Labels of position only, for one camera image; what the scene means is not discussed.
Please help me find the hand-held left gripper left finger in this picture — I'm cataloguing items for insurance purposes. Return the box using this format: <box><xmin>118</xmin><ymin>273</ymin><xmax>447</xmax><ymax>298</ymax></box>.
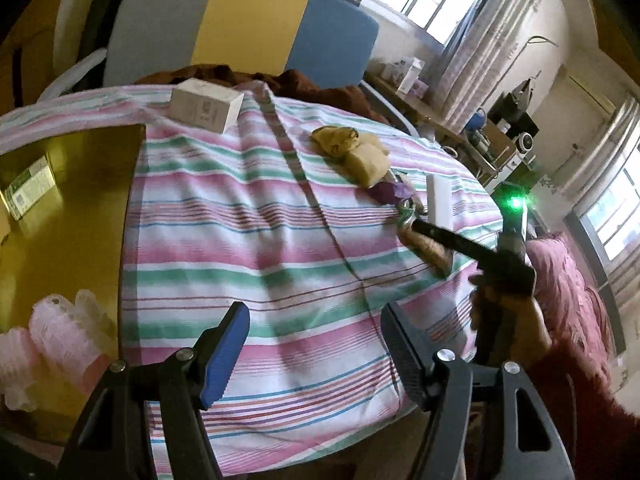
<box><xmin>55</xmin><ymin>302</ymin><xmax>251</xmax><ymax>480</ymax></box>

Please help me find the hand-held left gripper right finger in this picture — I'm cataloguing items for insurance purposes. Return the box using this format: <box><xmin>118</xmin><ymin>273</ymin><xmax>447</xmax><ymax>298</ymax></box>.
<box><xmin>381</xmin><ymin>302</ymin><xmax>576</xmax><ymax>480</ymax></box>

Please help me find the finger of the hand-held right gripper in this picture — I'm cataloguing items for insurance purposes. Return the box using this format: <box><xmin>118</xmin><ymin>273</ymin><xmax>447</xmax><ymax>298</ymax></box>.
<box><xmin>411</xmin><ymin>221</ymin><xmax>502</xmax><ymax>266</ymax></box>

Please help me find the yellow plush toy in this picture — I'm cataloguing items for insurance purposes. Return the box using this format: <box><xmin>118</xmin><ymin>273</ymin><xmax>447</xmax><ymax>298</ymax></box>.
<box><xmin>345</xmin><ymin>144</ymin><xmax>392</xmax><ymax>188</ymax></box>

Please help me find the gold box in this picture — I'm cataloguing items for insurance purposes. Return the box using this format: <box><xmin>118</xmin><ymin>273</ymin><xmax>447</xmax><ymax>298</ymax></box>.
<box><xmin>0</xmin><ymin>124</ymin><xmax>147</xmax><ymax>443</ymax></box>

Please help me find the person's right forearm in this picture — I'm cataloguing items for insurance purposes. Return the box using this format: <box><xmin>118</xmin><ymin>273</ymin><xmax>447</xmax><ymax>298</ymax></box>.
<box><xmin>525</xmin><ymin>342</ymin><xmax>640</xmax><ymax>480</ymax></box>

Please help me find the person's right hand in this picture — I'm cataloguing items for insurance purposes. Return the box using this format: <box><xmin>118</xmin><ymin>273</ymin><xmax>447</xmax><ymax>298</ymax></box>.
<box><xmin>469</xmin><ymin>270</ymin><xmax>554</xmax><ymax>363</ymax></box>

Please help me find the slim white box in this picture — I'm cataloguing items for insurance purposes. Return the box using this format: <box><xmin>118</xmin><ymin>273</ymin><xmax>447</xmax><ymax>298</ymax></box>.
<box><xmin>425</xmin><ymin>175</ymin><xmax>452</xmax><ymax>228</ymax></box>

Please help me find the pink blanket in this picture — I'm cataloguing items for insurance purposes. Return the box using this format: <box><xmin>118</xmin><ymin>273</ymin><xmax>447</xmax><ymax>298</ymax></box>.
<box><xmin>525</xmin><ymin>232</ymin><xmax>628</xmax><ymax>376</ymax></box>

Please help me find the purple artificial flower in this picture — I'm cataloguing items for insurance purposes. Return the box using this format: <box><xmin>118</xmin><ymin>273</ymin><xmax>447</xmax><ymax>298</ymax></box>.
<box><xmin>372</xmin><ymin>175</ymin><xmax>418</xmax><ymax>216</ymax></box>

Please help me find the pink green striped cloth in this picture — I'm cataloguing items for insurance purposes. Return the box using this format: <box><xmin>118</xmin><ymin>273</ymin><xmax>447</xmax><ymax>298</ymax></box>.
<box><xmin>0</xmin><ymin>80</ymin><xmax>506</xmax><ymax>476</ymax></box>

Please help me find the wooden desk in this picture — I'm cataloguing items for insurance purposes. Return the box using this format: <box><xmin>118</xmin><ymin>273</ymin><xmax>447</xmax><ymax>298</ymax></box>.
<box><xmin>365</xmin><ymin>74</ymin><xmax>506</xmax><ymax>186</ymax></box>

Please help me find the black appliance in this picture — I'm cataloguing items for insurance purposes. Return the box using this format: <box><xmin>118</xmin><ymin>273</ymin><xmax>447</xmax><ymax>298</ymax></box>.
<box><xmin>487</xmin><ymin>79</ymin><xmax>541</xmax><ymax>138</ymax></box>

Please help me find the white hair roller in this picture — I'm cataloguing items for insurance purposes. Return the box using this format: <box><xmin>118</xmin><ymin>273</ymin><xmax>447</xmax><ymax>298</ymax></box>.
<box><xmin>74</xmin><ymin>289</ymin><xmax>118</xmax><ymax>346</ymax></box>

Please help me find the crumpled yellow cloth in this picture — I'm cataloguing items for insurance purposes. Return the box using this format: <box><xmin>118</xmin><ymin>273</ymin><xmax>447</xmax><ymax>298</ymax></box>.
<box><xmin>311</xmin><ymin>126</ymin><xmax>360</xmax><ymax>157</ymax></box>

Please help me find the pink hair roller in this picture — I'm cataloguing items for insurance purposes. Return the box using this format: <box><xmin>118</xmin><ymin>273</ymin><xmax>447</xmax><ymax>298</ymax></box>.
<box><xmin>29</xmin><ymin>295</ymin><xmax>106</xmax><ymax>383</ymax></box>
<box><xmin>0</xmin><ymin>327</ymin><xmax>43</xmax><ymax>412</ymax></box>

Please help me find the white carton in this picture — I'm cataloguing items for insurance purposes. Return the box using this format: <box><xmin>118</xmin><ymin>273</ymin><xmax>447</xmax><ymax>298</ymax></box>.
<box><xmin>382</xmin><ymin>57</ymin><xmax>426</xmax><ymax>93</ymax></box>

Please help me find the small green white box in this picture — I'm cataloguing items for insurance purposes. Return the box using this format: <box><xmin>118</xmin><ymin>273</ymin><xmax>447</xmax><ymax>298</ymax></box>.
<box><xmin>2</xmin><ymin>156</ymin><xmax>57</xmax><ymax>221</ymax></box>

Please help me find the black rolled mat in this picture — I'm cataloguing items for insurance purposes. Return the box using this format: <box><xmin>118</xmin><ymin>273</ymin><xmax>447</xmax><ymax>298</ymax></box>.
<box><xmin>77</xmin><ymin>0</ymin><xmax>146</xmax><ymax>61</ymax></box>

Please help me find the wooden wardrobe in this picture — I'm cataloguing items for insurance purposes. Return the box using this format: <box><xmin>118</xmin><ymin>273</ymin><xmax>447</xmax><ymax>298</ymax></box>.
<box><xmin>0</xmin><ymin>0</ymin><xmax>76</xmax><ymax>111</ymax></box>

